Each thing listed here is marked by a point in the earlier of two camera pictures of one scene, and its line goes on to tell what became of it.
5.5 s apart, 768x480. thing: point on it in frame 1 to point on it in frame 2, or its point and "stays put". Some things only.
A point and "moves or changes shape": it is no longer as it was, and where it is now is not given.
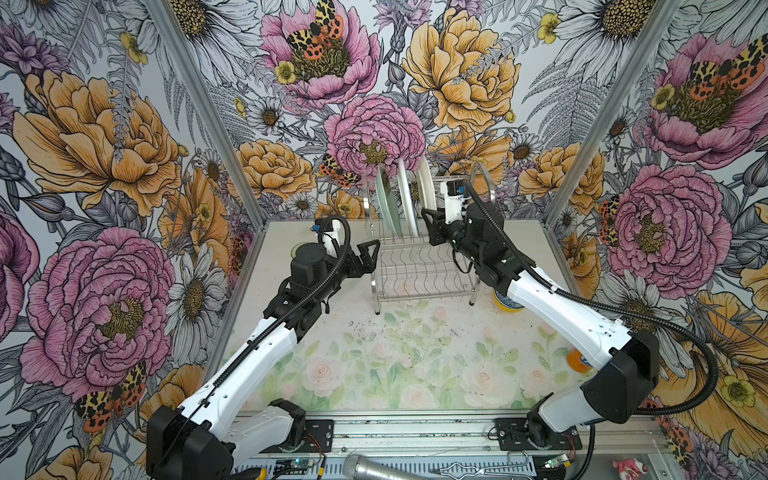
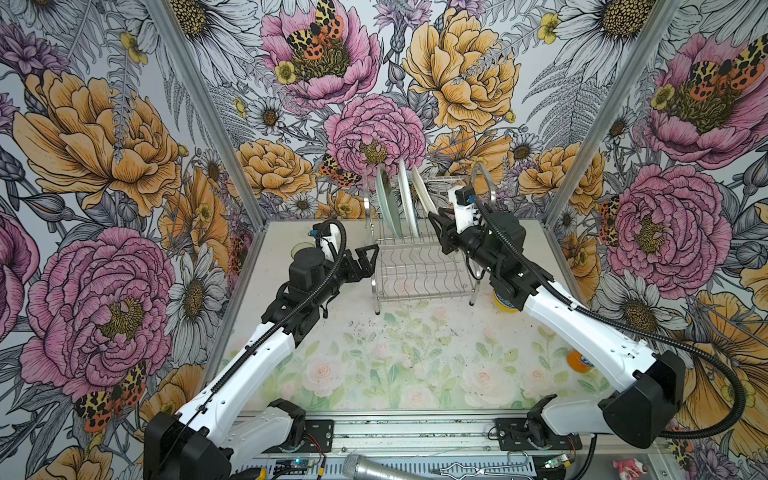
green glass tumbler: x=294 y=248 stays put
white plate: x=426 y=182 moves or changes shape
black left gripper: x=360 y=257 stays put
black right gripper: x=442 y=226 stays put
